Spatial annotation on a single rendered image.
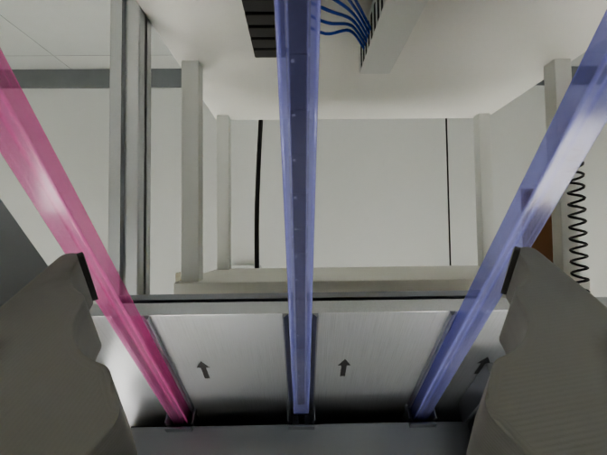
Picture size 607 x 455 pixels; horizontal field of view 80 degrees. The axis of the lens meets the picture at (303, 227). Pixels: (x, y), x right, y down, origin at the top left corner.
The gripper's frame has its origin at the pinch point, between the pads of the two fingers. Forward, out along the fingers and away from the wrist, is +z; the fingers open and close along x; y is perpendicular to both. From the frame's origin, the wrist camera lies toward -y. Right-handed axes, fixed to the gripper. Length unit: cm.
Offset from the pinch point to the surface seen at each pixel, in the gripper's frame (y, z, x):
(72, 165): 56, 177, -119
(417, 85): 4, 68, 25
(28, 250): 7.3, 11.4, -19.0
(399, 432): 25.8, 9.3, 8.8
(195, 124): 8, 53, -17
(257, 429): 25.6, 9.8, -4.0
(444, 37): -5, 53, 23
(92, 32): -7, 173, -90
